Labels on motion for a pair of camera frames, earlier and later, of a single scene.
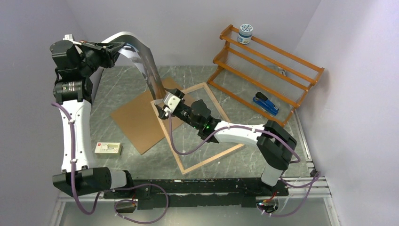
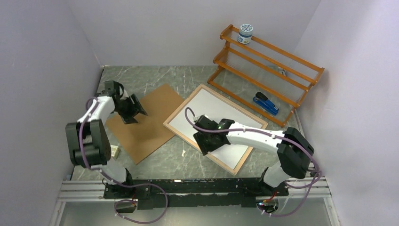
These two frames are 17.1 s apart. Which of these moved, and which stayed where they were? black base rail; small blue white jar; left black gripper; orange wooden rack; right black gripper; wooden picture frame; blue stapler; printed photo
Moved: printed photo; wooden picture frame; right black gripper; left black gripper
Stayed: small blue white jar; blue stapler; black base rail; orange wooden rack
